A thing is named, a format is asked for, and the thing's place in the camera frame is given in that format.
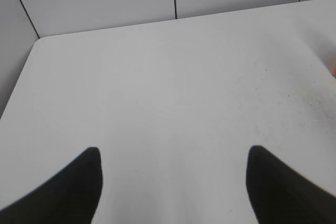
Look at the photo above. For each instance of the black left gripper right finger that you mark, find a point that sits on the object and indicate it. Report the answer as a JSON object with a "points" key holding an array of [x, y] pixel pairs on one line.
{"points": [[278, 194]]}

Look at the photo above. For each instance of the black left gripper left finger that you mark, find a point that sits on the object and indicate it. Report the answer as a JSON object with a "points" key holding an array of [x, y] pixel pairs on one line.
{"points": [[70, 196]]}

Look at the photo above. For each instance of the orange soda bottle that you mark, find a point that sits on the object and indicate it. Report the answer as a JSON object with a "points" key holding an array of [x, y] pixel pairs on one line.
{"points": [[334, 67]]}

